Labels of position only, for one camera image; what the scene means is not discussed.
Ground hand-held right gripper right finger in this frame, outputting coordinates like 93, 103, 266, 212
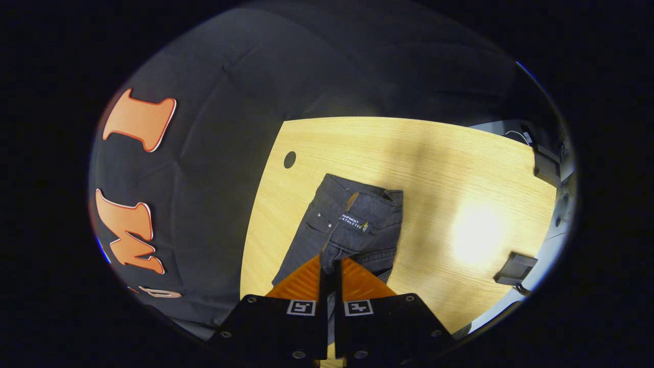
334, 257, 456, 362

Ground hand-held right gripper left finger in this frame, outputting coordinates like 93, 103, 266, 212
206, 255, 329, 362

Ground dark grey jeans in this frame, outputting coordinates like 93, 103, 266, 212
271, 173, 405, 344

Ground black table edge bracket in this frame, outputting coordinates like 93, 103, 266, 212
493, 251, 539, 295
531, 142, 564, 188

